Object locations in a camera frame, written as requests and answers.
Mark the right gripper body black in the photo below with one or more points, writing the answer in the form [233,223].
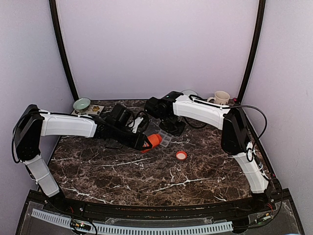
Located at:
[169,125]

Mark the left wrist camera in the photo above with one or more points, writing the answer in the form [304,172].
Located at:
[140,122]

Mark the clear plastic pill organizer box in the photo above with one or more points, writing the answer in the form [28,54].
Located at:
[154,128]

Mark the white slotted cable duct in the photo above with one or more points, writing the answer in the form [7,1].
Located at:
[116,226]

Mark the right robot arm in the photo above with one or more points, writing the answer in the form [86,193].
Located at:
[175,108]

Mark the green ceramic bowl left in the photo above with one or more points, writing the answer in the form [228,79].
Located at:
[81,105]

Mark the white ceramic bowl back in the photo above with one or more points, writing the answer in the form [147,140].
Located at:
[189,92]

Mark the black corner post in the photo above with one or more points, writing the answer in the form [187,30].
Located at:
[253,50]
[61,48]

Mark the black front rail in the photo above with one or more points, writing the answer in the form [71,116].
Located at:
[238,209]

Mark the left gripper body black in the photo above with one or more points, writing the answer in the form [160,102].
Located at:
[135,143]

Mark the patterned coaster mat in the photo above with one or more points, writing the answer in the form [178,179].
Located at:
[91,110]

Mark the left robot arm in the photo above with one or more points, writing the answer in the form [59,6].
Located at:
[117,125]

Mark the left black corner post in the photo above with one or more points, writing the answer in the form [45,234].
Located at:
[61,48]

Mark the red pill bottle grey cap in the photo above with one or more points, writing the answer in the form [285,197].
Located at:
[155,140]

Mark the cream ceramic mug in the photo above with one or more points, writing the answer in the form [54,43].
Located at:
[220,98]

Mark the right black corner post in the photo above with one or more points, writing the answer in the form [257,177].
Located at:
[253,50]

